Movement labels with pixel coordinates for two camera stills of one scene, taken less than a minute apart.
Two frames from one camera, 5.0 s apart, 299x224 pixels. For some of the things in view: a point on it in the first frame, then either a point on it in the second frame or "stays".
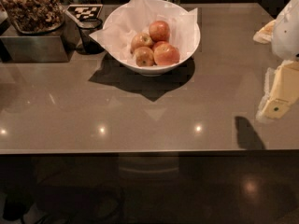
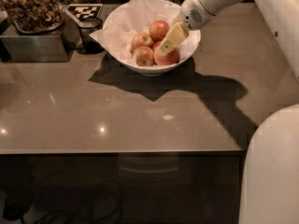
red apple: (166, 54) stays
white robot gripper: (287, 35) -> (192, 12)
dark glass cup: (87, 27) stays
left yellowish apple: (141, 40) stays
